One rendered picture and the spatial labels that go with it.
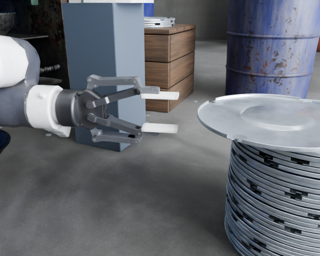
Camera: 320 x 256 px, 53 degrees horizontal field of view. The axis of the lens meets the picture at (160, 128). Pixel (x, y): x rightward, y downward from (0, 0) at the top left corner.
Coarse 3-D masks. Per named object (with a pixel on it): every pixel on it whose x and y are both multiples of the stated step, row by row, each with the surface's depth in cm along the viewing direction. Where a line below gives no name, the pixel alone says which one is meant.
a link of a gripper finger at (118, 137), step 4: (104, 132) 65; (108, 132) 65; (112, 132) 65; (116, 132) 66; (96, 136) 64; (100, 136) 64; (104, 136) 64; (108, 136) 64; (112, 136) 63; (116, 136) 64; (120, 136) 64; (124, 136) 64; (128, 136) 64; (132, 136) 65; (92, 140) 64; (96, 140) 64; (100, 140) 64; (104, 140) 64; (108, 140) 64; (112, 140) 64; (116, 140) 64; (120, 140) 64; (124, 140) 63; (128, 140) 63; (132, 140) 63; (136, 140) 63; (136, 144) 63
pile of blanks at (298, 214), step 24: (240, 144) 58; (240, 168) 58; (264, 168) 51; (288, 168) 48; (312, 168) 47; (240, 192) 58; (264, 192) 53; (288, 192) 50; (312, 192) 48; (240, 216) 61; (264, 216) 54; (288, 216) 51; (312, 216) 49; (240, 240) 60; (264, 240) 55; (288, 240) 53; (312, 240) 50
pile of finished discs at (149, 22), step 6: (144, 18) 143; (150, 18) 144; (156, 18) 148; (162, 18) 157; (174, 18) 146; (144, 24) 136; (150, 24) 136; (156, 24) 140; (162, 24) 139; (168, 24) 141; (174, 24) 147
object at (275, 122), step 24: (240, 96) 72; (264, 96) 72; (288, 96) 70; (216, 120) 57; (240, 120) 57; (264, 120) 56; (288, 120) 56; (312, 120) 56; (264, 144) 46; (288, 144) 48; (312, 144) 48
